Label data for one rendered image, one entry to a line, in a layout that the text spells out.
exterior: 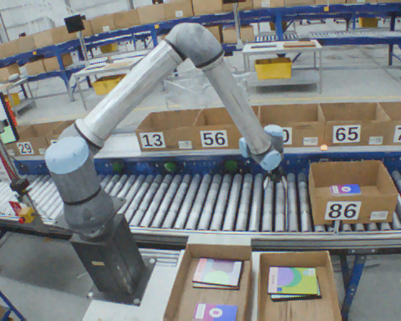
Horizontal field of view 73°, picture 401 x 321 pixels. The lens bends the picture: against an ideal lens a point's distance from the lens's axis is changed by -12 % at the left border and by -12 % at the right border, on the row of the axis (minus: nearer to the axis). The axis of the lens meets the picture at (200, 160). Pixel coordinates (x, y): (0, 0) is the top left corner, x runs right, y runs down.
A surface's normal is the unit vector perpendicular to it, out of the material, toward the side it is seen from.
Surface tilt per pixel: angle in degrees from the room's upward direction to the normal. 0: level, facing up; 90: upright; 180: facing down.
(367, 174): 90
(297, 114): 89
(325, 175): 90
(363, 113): 89
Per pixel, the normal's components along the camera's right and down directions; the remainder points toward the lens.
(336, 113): -0.20, 0.52
